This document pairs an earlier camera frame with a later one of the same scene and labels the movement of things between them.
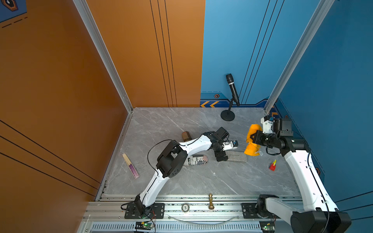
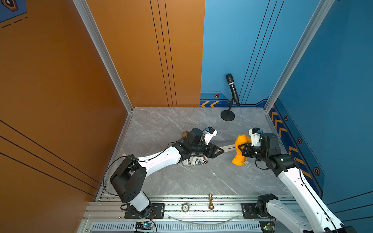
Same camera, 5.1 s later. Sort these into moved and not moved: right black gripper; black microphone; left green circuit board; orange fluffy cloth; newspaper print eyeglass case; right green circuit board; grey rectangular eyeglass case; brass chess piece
Moved: right black gripper; orange fluffy cloth; grey rectangular eyeglass case
Not moved: newspaper print eyeglass case; brass chess piece; right green circuit board; black microphone; left green circuit board
